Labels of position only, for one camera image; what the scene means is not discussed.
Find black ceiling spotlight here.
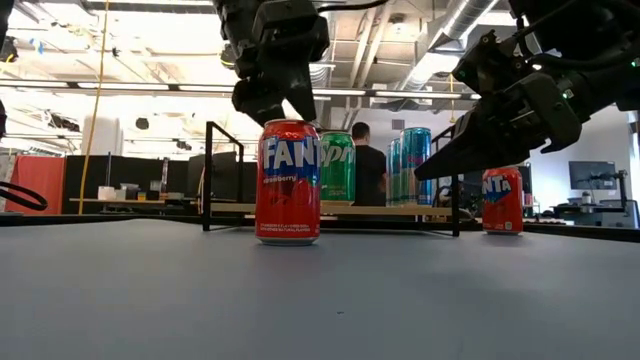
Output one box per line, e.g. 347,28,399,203
0,35,19,64

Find black hanging ceiling device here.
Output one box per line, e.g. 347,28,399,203
219,43,237,70

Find wooden shelf with black frame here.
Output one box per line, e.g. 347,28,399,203
201,119,461,238

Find blue silver Red Bull can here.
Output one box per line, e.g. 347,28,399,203
388,137,403,207
399,126,435,207

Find wooden office desk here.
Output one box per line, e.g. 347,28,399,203
69,197,169,217

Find black computer monitor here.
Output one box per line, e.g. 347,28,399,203
568,160,617,191

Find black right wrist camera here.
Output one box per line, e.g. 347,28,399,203
451,28,503,97

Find black strap loop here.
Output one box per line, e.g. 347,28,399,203
0,181,50,212

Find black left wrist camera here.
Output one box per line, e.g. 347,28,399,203
252,0,332,69

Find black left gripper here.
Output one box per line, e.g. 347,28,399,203
214,0,318,126

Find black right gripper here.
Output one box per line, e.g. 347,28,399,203
413,34,640,180

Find person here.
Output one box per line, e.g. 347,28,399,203
350,121,389,207

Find black metal rig frame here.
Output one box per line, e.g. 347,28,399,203
0,212,640,244

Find yellow cable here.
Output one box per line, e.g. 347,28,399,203
77,0,110,217

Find black office partition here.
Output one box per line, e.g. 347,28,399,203
64,153,169,201

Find red Fanta can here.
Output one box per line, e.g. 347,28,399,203
481,167,525,236
254,118,322,247

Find grey box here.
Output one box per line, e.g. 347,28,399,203
599,198,640,230

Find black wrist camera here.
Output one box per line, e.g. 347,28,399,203
451,28,503,97
252,0,332,69

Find large black monitor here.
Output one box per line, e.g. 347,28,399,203
185,151,257,204

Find orange panel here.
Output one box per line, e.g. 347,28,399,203
5,154,66,217

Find silver corrugated air duct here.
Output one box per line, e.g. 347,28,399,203
309,62,335,134

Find green Sprite can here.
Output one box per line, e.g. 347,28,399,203
319,130,357,207

